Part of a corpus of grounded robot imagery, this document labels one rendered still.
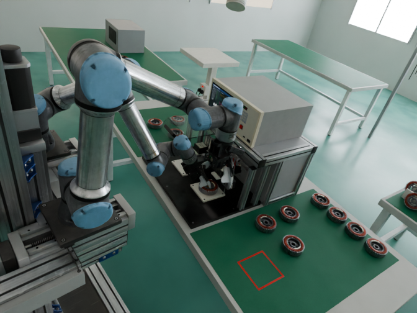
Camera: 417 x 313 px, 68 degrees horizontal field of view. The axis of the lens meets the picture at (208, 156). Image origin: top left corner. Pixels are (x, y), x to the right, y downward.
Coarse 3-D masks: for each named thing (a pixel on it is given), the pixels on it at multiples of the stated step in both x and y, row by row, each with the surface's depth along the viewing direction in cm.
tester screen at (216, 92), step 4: (212, 88) 177; (216, 88) 174; (212, 92) 178; (216, 92) 175; (220, 92) 172; (224, 92) 169; (212, 96) 179; (216, 96) 176; (220, 96) 172; (224, 96) 169; (228, 96) 166; (212, 100) 180; (216, 100) 176; (220, 100) 173; (212, 104) 180; (220, 104) 174
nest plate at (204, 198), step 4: (192, 184) 178; (196, 184) 179; (192, 188) 177; (196, 188) 176; (196, 192) 174; (200, 192) 174; (220, 192) 177; (200, 196) 171; (204, 196) 172; (208, 196) 173; (212, 196) 173; (216, 196) 174; (220, 196) 175; (204, 200) 169; (208, 200) 171
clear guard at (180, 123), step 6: (168, 120) 179; (174, 120) 179; (180, 120) 180; (186, 120) 181; (162, 126) 180; (168, 126) 177; (174, 126) 175; (180, 126) 174; (186, 126) 176; (168, 132) 175; (174, 132) 172; (180, 132) 170; (186, 132) 170; (192, 132) 171; (198, 132) 172; (204, 132) 173; (210, 132) 175
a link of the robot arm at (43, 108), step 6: (36, 96) 132; (42, 96) 133; (36, 102) 129; (42, 102) 130; (48, 102) 136; (42, 108) 130; (48, 108) 135; (42, 114) 131; (48, 114) 136; (42, 120) 133; (42, 126) 134
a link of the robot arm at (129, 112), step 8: (128, 96) 121; (128, 104) 122; (120, 112) 124; (128, 112) 123; (136, 112) 125; (128, 120) 125; (136, 120) 125; (128, 128) 127; (136, 128) 126; (144, 128) 128; (136, 136) 128; (144, 136) 129; (144, 144) 130; (152, 144) 132; (144, 152) 132; (152, 152) 133; (160, 152) 137; (152, 160) 134; (160, 160) 136; (152, 168) 134; (160, 168) 134
